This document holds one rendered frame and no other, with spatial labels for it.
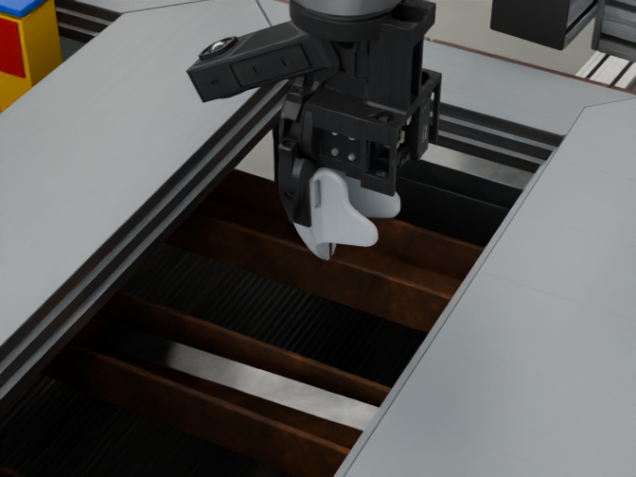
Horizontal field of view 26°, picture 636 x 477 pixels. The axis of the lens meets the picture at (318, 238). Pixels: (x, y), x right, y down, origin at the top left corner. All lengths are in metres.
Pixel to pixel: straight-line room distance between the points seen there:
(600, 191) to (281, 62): 0.35
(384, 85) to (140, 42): 0.50
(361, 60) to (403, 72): 0.03
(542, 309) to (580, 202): 0.13
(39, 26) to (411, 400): 0.58
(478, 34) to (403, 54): 2.16
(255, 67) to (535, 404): 0.29
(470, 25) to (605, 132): 1.84
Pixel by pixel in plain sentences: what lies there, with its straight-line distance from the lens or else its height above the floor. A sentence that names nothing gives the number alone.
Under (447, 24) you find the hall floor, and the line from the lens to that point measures 3.01.
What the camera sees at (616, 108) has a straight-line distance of 1.23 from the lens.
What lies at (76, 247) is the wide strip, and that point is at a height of 0.85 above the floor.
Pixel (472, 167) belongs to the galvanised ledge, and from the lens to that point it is 1.43.
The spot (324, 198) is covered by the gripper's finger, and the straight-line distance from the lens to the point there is 0.91.
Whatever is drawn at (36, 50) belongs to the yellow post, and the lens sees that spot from 1.34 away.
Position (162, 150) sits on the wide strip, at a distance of 1.16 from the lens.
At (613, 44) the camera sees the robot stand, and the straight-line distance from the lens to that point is 1.62.
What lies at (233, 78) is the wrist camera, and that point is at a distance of 0.89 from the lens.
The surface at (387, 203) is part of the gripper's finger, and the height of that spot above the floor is 0.94.
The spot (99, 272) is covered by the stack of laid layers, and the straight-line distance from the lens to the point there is 1.06.
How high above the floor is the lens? 1.52
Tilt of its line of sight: 39 degrees down
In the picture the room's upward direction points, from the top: straight up
